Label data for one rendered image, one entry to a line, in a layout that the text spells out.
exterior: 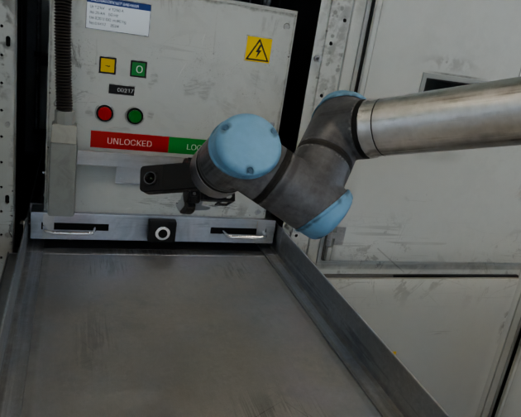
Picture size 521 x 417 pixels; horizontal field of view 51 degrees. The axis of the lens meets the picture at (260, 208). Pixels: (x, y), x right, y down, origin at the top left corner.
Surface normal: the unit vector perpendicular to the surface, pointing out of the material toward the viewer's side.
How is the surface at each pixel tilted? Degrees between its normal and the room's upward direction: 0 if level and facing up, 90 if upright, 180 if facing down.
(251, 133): 58
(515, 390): 90
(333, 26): 90
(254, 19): 90
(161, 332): 0
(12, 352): 0
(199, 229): 90
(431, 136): 116
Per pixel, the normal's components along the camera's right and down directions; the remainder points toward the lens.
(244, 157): 0.27, -0.22
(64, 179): 0.29, 0.34
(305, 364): 0.15, -0.94
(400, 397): -0.94, -0.04
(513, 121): -0.58, 0.42
